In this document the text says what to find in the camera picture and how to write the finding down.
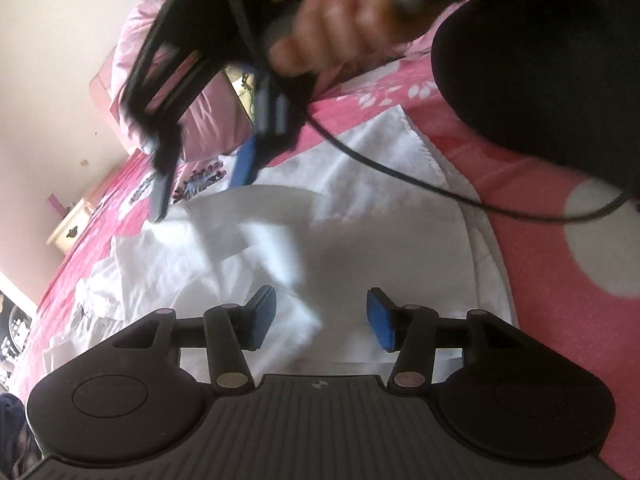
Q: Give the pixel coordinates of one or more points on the person black sleeve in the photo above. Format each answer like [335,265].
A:
[554,79]

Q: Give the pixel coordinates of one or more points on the pink cup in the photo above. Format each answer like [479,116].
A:
[57,206]

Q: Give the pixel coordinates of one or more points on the smartphone with lit screen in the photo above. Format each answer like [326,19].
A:
[242,83]

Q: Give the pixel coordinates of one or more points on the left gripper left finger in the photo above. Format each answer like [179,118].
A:
[232,329]

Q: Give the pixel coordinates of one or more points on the red floral blanket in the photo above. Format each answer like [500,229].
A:
[552,394]

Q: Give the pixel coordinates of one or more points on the white shirt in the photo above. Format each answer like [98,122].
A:
[320,229]

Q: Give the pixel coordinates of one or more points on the person right hand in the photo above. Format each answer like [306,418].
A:
[329,33]

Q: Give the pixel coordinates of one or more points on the cream nightstand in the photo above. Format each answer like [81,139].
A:
[68,231]

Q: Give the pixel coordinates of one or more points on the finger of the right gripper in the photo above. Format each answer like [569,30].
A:
[160,197]
[247,166]

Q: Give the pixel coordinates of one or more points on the pink quilted jacket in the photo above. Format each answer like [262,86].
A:
[207,126]

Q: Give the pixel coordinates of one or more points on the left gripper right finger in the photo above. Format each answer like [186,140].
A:
[410,331]

